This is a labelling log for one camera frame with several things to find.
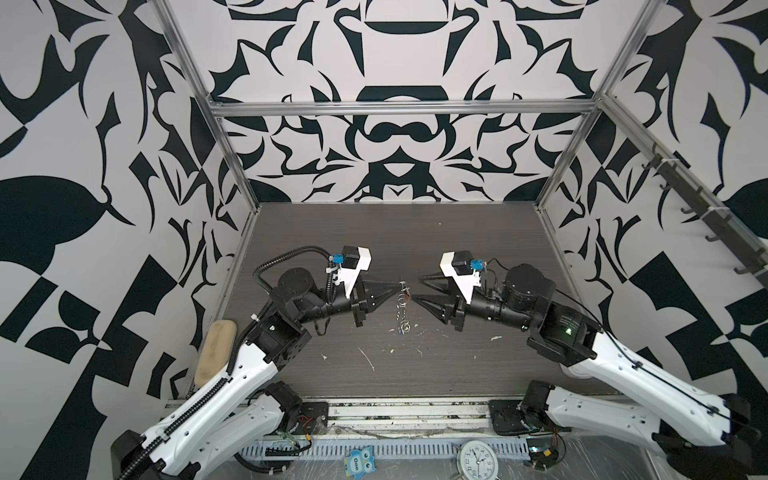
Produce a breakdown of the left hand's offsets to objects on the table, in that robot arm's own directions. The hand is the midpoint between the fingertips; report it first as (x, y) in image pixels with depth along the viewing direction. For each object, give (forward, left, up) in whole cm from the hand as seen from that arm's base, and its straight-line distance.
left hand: (402, 281), depth 57 cm
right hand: (-2, -3, 0) cm, 4 cm away
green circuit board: (-25, -33, -37) cm, 55 cm away
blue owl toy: (-26, +9, -34) cm, 44 cm away
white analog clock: (-27, -16, -32) cm, 45 cm away
